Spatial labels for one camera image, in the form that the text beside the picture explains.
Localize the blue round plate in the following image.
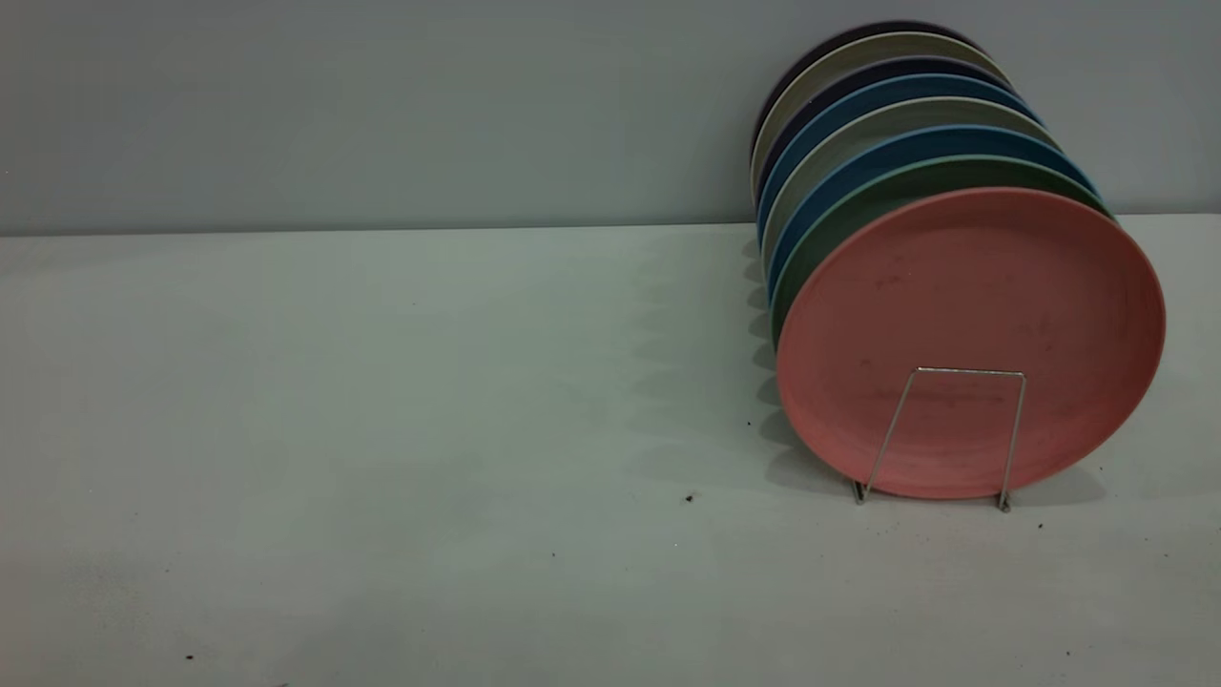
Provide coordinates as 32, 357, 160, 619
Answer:
757, 73, 1046, 241
767, 124, 1100, 299

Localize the beige round plate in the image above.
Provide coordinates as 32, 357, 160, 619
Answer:
750, 30, 1012, 192
762, 95, 1062, 270

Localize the pink round plate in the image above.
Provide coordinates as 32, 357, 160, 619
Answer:
775, 186, 1168, 501

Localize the metal wire plate rack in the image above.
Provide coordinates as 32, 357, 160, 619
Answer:
852, 364, 1029, 514

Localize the dark purple round plate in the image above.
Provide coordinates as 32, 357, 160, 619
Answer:
756, 54, 1018, 207
753, 18, 983, 144

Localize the green round plate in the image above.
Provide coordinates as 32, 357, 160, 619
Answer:
770, 155, 1114, 346

